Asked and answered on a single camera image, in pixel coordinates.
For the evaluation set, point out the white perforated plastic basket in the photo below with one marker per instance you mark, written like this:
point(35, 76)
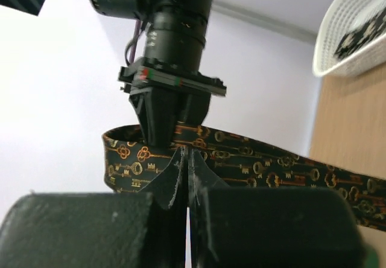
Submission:
point(342, 17)

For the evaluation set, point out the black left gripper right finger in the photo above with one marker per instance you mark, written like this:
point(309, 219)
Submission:
point(270, 227)

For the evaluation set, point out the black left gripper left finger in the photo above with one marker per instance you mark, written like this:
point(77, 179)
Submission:
point(142, 229)

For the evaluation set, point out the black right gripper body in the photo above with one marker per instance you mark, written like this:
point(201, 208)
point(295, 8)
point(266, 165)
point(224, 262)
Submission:
point(172, 57)

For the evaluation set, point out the black tie with gold keys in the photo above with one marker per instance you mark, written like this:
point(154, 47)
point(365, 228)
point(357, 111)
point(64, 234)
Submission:
point(131, 164)

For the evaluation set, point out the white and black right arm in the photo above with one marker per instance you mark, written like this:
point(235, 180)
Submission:
point(144, 11)

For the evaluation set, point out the black tie with white pattern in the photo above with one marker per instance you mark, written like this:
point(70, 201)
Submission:
point(361, 36)

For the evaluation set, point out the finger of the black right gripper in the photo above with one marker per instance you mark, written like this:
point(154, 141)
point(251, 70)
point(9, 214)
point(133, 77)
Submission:
point(193, 108)
point(156, 109)

